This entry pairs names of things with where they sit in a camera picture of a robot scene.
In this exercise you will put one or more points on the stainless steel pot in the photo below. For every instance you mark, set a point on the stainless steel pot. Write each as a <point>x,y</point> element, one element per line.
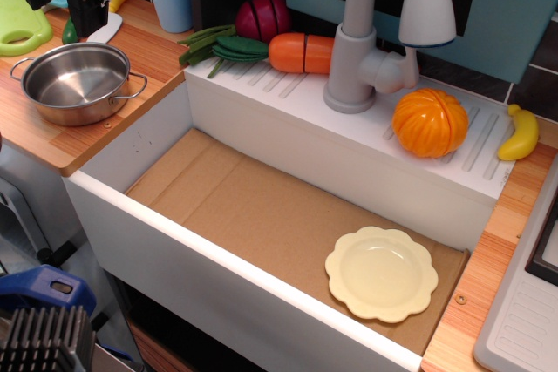
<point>78,84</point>

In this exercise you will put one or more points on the white toy sink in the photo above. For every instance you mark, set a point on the white toy sink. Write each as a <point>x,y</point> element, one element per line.
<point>282,121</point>

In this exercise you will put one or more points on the green toy vegetable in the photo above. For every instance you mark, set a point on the green toy vegetable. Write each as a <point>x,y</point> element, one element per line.
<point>69,34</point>

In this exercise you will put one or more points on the green cutting board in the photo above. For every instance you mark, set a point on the green cutting board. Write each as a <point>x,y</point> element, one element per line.
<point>22,29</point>

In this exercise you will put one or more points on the green felt bean pods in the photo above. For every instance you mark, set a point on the green felt bean pods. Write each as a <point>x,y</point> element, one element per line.
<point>224,43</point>

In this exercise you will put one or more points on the red toy onion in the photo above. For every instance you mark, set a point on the red toy onion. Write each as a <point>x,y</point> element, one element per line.
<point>262,20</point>

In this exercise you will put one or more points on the orange toy carrot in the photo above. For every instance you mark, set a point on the orange toy carrot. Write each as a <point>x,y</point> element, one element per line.
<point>300,53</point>

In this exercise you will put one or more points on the grey toy faucet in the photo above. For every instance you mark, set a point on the grey toy faucet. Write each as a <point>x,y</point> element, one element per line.
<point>359,70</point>

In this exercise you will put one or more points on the blue clamp with heatsink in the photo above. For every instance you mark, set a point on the blue clamp with heatsink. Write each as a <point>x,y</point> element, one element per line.
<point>49,326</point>

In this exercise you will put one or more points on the orange toy pumpkin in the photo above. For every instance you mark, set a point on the orange toy pumpkin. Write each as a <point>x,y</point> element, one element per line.
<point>430,123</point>

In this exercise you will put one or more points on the pale yellow scalloped plate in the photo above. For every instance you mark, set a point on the pale yellow scalloped plate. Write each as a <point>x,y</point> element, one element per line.
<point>381,274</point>

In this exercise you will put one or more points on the yellow toy banana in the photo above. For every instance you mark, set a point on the yellow toy banana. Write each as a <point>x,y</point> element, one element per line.
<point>525,137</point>

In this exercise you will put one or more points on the white toy stove top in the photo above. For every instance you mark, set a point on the white toy stove top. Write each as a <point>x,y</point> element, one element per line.
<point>520,332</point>

